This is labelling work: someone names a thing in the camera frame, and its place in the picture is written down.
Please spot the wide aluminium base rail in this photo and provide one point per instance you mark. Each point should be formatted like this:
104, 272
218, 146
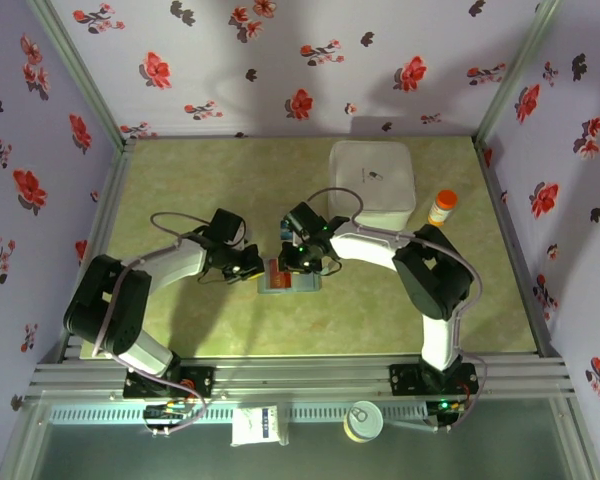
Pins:
300, 375

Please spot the white square container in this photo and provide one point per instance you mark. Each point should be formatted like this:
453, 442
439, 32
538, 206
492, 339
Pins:
375, 165

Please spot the white paper packet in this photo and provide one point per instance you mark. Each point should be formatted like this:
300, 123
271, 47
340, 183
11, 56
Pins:
252, 427

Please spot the aluminium corner post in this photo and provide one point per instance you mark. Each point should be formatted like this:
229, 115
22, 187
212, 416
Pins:
512, 70
80, 70

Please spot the orange pill bottle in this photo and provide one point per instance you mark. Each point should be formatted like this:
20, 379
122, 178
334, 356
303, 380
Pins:
442, 210

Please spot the grey-green card holder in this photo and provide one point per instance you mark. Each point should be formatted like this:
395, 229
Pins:
307, 285

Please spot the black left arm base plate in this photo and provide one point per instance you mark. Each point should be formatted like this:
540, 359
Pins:
200, 380

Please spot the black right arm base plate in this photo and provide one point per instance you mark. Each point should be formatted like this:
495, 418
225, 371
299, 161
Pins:
405, 380

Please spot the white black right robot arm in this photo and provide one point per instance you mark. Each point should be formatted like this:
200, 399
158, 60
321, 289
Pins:
365, 245

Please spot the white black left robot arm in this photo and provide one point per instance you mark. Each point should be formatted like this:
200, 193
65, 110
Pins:
177, 260

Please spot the tin can with pull tab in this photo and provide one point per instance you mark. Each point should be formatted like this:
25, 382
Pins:
362, 422

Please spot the aluminium side rail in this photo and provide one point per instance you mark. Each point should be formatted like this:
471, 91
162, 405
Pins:
100, 230
517, 250

